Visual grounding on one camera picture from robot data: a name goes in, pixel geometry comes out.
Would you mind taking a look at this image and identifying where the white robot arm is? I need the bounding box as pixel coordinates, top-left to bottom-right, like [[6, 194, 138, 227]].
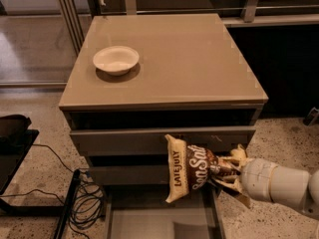
[[210, 144, 319, 220]]

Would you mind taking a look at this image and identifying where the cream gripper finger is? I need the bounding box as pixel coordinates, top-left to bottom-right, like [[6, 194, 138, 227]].
[[214, 178, 243, 193], [221, 144, 247, 167]]

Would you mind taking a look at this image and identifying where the grey top drawer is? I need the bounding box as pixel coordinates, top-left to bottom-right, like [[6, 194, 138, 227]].
[[70, 126, 255, 156]]

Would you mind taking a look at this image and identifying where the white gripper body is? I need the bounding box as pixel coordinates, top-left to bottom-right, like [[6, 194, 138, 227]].
[[240, 158, 277, 202]]

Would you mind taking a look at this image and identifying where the black side table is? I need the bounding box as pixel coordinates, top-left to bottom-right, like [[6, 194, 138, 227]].
[[0, 129, 80, 239]]

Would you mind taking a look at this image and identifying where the metal railing frame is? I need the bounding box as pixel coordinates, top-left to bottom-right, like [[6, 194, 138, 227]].
[[58, 0, 319, 51]]

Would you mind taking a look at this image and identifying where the grey drawer cabinet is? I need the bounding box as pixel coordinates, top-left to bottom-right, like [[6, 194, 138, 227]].
[[58, 13, 269, 197]]

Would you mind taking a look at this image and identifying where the dark object on side table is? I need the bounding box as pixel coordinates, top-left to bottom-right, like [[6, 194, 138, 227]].
[[0, 115, 31, 147]]

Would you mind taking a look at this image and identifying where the white paper bowl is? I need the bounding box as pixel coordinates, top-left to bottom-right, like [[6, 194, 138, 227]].
[[93, 46, 140, 76]]

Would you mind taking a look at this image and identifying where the grey bottom drawer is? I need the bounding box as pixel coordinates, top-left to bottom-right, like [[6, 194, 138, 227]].
[[103, 185, 226, 239]]

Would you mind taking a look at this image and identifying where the grey drawer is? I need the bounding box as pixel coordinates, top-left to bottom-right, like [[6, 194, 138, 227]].
[[89, 165, 169, 185], [70, 126, 255, 156], [103, 185, 226, 239]]

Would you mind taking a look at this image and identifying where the small dark floor object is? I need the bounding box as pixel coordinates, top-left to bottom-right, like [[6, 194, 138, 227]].
[[303, 108, 319, 125]]

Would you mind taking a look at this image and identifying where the black coiled cable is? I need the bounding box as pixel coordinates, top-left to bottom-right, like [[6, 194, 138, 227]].
[[0, 142, 107, 239]]

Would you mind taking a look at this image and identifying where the brown sea salt chip bag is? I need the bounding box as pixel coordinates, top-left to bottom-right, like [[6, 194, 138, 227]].
[[164, 134, 251, 206]]

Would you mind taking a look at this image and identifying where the grey middle drawer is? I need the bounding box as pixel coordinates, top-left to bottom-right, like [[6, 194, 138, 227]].
[[89, 165, 169, 185]]

